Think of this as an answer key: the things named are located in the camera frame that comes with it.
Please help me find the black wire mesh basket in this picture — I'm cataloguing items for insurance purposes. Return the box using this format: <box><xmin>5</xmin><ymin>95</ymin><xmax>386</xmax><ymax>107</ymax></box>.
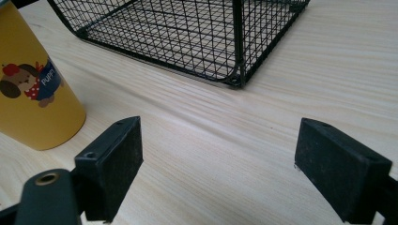
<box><xmin>46</xmin><ymin>0</ymin><xmax>312</xmax><ymax>89</ymax></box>

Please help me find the yellow cup with cartoon dog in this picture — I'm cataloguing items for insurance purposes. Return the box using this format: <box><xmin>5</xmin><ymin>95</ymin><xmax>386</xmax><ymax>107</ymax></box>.
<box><xmin>0</xmin><ymin>0</ymin><xmax>87</xmax><ymax>152</ymax></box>

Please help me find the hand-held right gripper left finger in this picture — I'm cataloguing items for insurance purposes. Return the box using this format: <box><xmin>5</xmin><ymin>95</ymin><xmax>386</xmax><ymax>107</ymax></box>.
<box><xmin>73</xmin><ymin>115</ymin><xmax>145</xmax><ymax>224</ymax></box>

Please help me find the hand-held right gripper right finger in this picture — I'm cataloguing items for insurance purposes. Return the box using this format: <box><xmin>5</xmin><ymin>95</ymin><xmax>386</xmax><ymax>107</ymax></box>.
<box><xmin>294</xmin><ymin>117</ymin><xmax>393</xmax><ymax>225</ymax></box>

